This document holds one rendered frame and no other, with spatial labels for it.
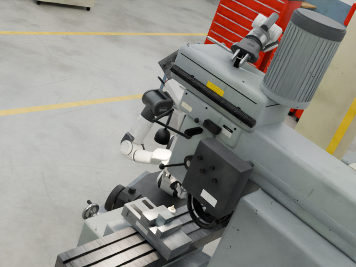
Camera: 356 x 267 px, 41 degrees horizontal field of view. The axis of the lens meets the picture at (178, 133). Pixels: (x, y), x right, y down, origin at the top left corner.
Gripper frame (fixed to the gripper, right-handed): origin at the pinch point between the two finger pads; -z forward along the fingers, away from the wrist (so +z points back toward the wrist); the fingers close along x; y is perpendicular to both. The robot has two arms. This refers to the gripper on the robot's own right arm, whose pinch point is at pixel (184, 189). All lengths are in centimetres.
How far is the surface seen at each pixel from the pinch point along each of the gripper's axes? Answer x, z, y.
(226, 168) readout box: -19, -46, -47
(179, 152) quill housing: -10.6, -0.8, -21.7
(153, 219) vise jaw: -11.6, -2.5, 16.4
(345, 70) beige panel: 148, 90, -43
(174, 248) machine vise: -4.7, -17.7, 20.2
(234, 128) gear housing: -4, -21, -48
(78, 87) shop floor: 35, 339, 126
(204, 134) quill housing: -7.0, -8.3, -36.6
